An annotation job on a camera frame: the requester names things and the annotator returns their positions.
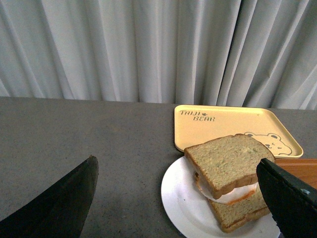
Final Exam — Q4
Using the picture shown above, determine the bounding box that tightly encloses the white round plate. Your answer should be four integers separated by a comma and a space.
161, 157, 280, 238

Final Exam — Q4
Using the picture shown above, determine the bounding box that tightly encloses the lowest bread slice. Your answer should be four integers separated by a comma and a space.
216, 208, 270, 233

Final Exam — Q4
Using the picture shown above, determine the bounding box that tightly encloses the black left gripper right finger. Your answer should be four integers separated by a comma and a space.
256, 158, 317, 238

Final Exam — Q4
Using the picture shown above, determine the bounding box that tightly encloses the grey pleated curtain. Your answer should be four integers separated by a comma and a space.
0, 0, 317, 110

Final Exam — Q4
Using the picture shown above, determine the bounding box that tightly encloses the yellow bear tray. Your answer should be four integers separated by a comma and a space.
174, 105, 304, 159

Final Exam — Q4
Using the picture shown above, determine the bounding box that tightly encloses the brown wood-grain tray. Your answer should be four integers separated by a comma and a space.
275, 158, 317, 188

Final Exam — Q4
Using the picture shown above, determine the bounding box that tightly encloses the fried egg toy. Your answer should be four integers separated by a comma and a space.
195, 173, 259, 205

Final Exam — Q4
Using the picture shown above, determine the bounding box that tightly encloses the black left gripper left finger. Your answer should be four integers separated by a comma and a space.
0, 156, 99, 238

